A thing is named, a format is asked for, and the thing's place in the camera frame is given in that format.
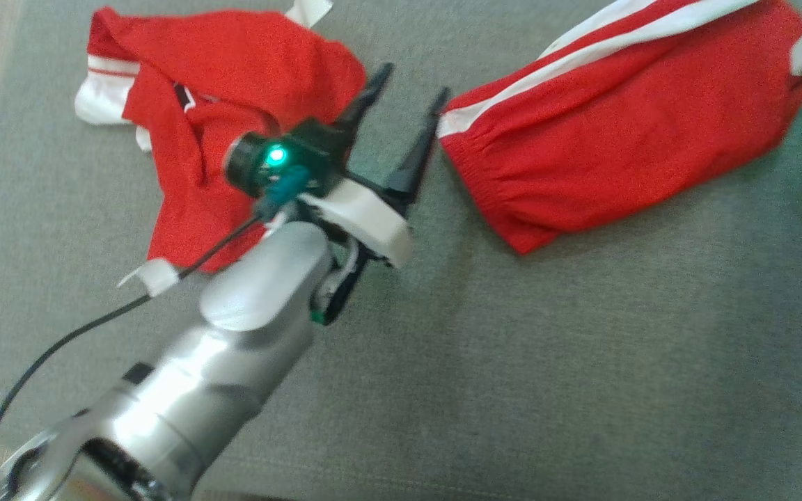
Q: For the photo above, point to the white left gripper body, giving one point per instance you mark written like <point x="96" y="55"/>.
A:
<point x="366" y="219"/>

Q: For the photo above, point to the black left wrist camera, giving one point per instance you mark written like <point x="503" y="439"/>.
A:
<point x="248" y="163"/>

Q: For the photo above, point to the red shorts white stripes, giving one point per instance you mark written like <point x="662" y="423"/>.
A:
<point x="617" y="139"/>

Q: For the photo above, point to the red Bulls basketball jersey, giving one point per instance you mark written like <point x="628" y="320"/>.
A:
<point x="248" y="56"/>

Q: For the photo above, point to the grey sofa seat cushion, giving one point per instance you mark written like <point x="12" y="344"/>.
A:
<point x="547" y="362"/>

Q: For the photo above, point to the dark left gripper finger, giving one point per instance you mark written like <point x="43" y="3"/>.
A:
<point x="418" y="156"/>
<point x="366" y="101"/>

